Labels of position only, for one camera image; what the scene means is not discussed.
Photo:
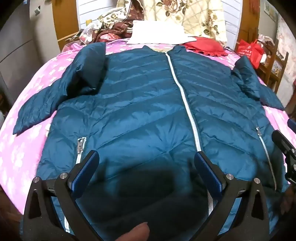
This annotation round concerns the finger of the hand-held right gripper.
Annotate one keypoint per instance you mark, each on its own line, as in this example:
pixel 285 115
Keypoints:
pixel 281 141

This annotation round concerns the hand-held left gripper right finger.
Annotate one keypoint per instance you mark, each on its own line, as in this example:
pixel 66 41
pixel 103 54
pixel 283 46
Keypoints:
pixel 205 172

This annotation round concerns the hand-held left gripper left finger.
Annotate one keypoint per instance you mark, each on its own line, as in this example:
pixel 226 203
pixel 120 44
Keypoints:
pixel 86 171

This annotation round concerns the teal down jacket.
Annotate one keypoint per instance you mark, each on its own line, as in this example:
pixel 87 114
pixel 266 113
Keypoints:
pixel 143 97

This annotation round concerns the person's left hand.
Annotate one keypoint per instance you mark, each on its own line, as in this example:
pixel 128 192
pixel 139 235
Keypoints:
pixel 135 233

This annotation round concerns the pink floral bed sheet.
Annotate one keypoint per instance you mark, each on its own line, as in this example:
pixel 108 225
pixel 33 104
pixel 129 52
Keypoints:
pixel 20 143

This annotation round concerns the wooden chair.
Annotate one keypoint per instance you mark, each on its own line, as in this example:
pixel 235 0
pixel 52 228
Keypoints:
pixel 272 64

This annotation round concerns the red plastic bag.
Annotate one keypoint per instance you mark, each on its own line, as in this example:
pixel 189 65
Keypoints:
pixel 251 52

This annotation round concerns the red ruffled cloth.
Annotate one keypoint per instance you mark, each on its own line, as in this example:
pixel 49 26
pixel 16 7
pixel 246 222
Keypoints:
pixel 208 47

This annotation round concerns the clear plastic bag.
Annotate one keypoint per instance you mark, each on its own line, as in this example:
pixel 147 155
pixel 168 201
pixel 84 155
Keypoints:
pixel 89 33

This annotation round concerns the grey wardrobe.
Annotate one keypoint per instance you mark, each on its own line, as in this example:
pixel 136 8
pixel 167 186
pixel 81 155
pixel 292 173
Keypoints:
pixel 20 46

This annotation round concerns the brown floral quilt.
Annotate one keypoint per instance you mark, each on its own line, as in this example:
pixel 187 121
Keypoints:
pixel 115 30

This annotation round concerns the white pillow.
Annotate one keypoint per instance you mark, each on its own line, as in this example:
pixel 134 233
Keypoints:
pixel 159 32

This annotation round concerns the cream rose-print quilt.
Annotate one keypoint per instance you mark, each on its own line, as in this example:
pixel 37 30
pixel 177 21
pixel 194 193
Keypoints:
pixel 198 16

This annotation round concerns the wooden headboard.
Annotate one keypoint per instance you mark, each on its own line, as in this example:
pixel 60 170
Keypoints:
pixel 66 20

